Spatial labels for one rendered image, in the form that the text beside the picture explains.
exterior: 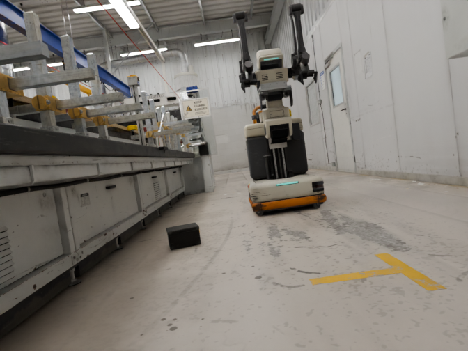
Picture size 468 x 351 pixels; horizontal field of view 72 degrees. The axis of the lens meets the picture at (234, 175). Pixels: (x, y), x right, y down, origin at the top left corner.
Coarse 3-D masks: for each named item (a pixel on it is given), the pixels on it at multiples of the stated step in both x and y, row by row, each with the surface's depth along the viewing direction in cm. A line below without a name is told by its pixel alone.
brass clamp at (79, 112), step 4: (72, 108) 137; (76, 108) 137; (80, 108) 139; (84, 108) 142; (68, 112) 137; (72, 112) 137; (76, 112) 137; (80, 112) 138; (84, 112) 142; (72, 116) 137; (76, 116) 137; (80, 116) 139; (84, 116) 141; (88, 120) 149
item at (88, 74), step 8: (56, 72) 94; (64, 72) 94; (72, 72) 94; (80, 72) 94; (88, 72) 94; (8, 80) 94; (16, 80) 94; (24, 80) 94; (32, 80) 94; (40, 80) 94; (48, 80) 94; (56, 80) 94; (64, 80) 94; (72, 80) 94; (80, 80) 95; (88, 80) 96; (16, 88) 95; (24, 88) 96
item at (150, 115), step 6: (138, 114) 169; (144, 114) 169; (150, 114) 169; (108, 120) 169; (114, 120) 169; (120, 120) 169; (126, 120) 169; (132, 120) 170; (72, 126) 169; (90, 126) 169
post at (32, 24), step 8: (24, 16) 113; (32, 16) 113; (32, 24) 113; (32, 32) 113; (40, 32) 116; (32, 40) 113; (40, 40) 116; (32, 64) 114; (40, 64) 114; (40, 72) 114; (40, 88) 114; (48, 88) 116; (40, 112) 115; (48, 112) 115; (48, 120) 115
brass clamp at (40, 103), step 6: (36, 96) 112; (42, 96) 112; (48, 96) 114; (36, 102) 112; (42, 102) 112; (48, 102) 113; (54, 102) 118; (36, 108) 112; (42, 108) 112; (48, 108) 114; (54, 108) 117; (60, 114) 125
